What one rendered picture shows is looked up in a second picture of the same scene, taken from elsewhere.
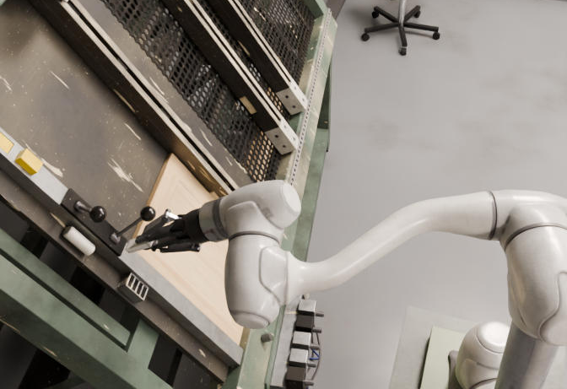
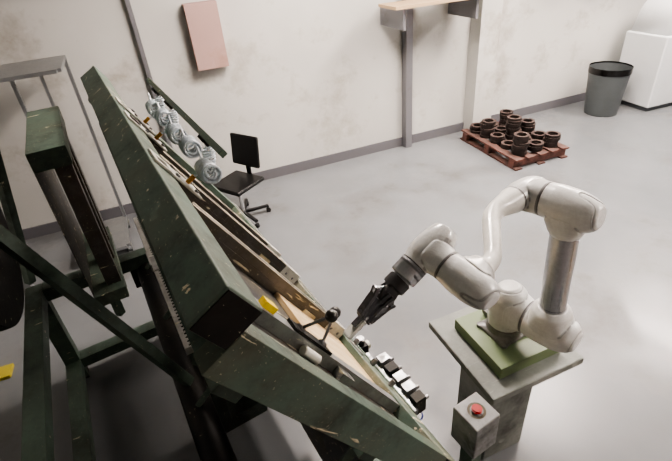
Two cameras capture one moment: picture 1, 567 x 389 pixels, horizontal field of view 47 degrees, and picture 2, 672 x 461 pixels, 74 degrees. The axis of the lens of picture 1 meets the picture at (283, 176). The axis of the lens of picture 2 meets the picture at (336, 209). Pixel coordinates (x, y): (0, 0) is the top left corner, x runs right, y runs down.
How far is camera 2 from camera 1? 0.99 m
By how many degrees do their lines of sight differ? 34
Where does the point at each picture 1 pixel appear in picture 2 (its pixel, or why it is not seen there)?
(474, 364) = (512, 307)
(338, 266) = (496, 249)
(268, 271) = (480, 265)
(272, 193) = (442, 229)
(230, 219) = (429, 258)
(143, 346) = not seen: hidden behind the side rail
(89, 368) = (380, 436)
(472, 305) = (413, 329)
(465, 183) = (352, 273)
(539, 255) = (563, 193)
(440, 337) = (464, 321)
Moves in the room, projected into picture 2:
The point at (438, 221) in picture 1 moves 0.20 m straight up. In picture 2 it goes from (504, 209) to (512, 156)
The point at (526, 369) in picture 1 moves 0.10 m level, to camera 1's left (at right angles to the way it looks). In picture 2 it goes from (570, 266) to (557, 280)
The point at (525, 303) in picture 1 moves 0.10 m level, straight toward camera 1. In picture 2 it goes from (576, 216) to (596, 233)
